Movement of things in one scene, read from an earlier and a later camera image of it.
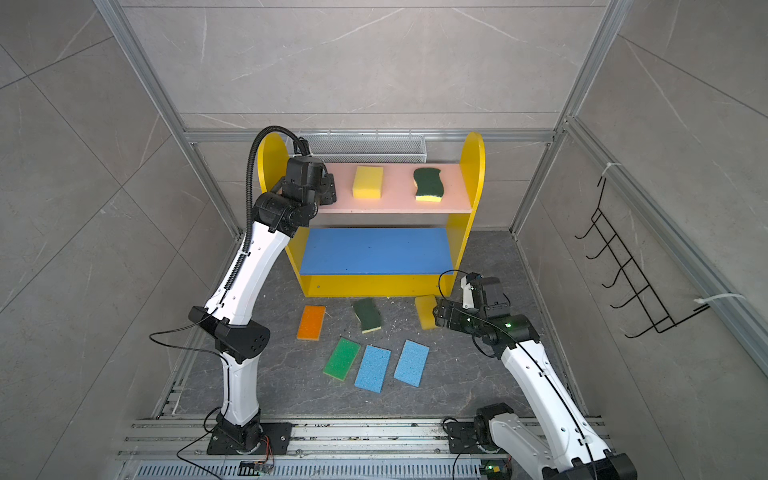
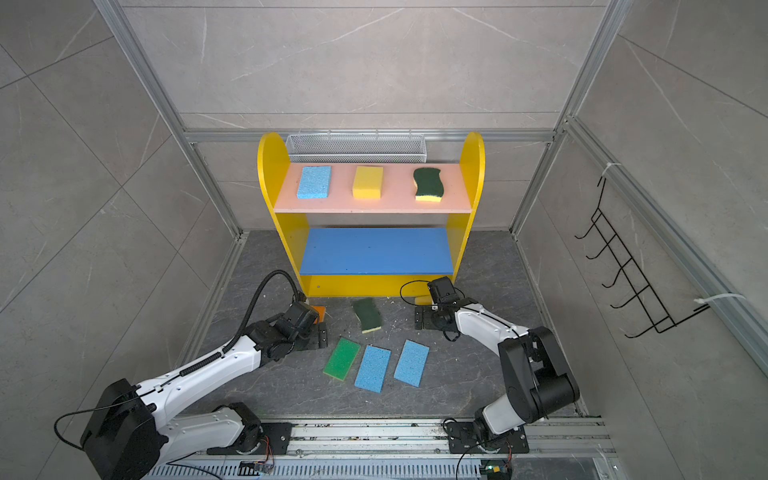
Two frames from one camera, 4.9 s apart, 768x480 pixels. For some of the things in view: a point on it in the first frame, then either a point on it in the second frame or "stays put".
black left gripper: (326, 190) → (320, 332)
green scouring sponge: (429, 184) stays put
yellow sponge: (368, 182) stays put
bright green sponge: (341, 358) stays put
